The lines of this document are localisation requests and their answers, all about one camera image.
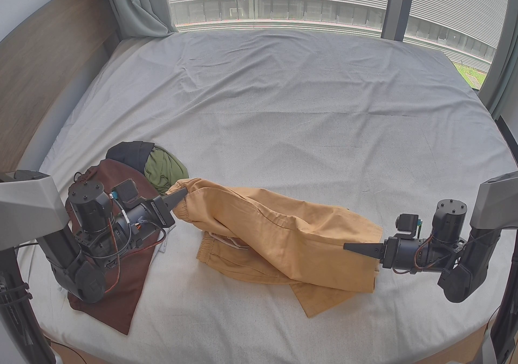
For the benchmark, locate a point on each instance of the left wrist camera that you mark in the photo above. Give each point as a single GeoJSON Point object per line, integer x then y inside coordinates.
{"type": "Point", "coordinates": [127, 191]}

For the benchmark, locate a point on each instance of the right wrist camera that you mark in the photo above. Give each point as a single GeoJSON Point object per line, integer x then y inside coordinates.
{"type": "Point", "coordinates": [408, 222]}

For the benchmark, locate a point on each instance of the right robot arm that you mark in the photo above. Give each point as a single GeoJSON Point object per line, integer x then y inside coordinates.
{"type": "Point", "coordinates": [493, 200]}

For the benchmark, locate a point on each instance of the brown shorts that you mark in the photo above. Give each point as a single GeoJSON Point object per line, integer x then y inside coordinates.
{"type": "Point", "coordinates": [127, 293]}

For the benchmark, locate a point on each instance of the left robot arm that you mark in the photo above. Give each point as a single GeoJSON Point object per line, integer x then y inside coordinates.
{"type": "Point", "coordinates": [44, 200]}

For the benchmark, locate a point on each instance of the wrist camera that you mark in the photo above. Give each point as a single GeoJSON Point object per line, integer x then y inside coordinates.
{"type": "Point", "coordinates": [127, 191]}
{"type": "Point", "coordinates": [408, 222]}

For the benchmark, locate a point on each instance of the tan shorts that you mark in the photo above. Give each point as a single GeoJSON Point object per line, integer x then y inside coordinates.
{"type": "Point", "coordinates": [283, 233]}

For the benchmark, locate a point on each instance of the bed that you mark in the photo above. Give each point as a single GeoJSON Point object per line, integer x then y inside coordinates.
{"type": "Point", "coordinates": [283, 111]}

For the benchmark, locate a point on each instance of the black garment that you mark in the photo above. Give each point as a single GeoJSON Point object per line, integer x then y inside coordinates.
{"type": "Point", "coordinates": [125, 156]}

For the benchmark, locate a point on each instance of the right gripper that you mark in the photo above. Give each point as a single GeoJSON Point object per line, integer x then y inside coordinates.
{"type": "Point", "coordinates": [404, 255]}

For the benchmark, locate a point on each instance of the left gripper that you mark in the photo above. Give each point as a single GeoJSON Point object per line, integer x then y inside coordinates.
{"type": "Point", "coordinates": [147, 214]}

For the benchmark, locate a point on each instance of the green garment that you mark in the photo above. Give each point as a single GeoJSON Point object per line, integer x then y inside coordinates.
{"type": "Point", "coordinates": [162, 172]}

